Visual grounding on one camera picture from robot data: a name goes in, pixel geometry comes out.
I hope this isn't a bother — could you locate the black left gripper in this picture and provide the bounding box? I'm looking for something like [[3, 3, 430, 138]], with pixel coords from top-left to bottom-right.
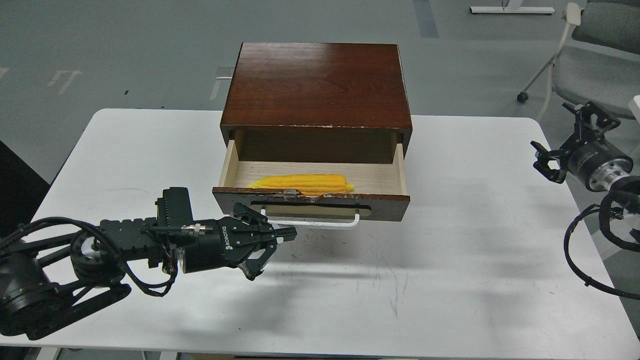
[[180, 203, 297, 281]]

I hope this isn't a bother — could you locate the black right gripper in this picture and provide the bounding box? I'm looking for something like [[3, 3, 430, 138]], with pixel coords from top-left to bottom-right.
[[530, 101, 634, 192]]

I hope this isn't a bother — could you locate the yellow corn cob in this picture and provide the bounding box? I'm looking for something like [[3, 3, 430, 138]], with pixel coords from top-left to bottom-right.
[[246, 174, 355, 196]]

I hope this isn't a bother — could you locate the wooden drawer with white handle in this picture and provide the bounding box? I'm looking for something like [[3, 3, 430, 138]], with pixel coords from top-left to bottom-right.
[[212, 141, 410, 222]]

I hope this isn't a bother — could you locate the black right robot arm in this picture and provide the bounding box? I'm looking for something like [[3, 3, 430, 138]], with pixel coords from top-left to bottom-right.
[[531, 101, 639, 252]]

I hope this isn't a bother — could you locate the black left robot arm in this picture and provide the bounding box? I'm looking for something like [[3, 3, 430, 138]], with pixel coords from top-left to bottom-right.
[[1, 199, 297, 340]]

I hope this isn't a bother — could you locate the dark wooden drawer cabinet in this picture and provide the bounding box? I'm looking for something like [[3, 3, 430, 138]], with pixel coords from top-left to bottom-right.
[[220, 42, 413, 164]]

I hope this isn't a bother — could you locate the grey office chair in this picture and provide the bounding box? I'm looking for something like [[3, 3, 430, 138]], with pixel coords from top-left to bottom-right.
[[537, 0, 640, 119]]

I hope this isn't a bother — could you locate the white table base bar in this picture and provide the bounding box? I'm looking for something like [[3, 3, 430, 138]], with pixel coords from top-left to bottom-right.
[[468, 0, 556, 16]]

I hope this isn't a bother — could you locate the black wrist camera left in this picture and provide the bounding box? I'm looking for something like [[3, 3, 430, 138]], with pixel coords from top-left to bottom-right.
[[156, 187, 195, 230]]

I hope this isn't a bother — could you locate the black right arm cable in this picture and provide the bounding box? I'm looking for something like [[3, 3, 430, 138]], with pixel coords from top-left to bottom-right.
[[563, 202, 640, 301]]

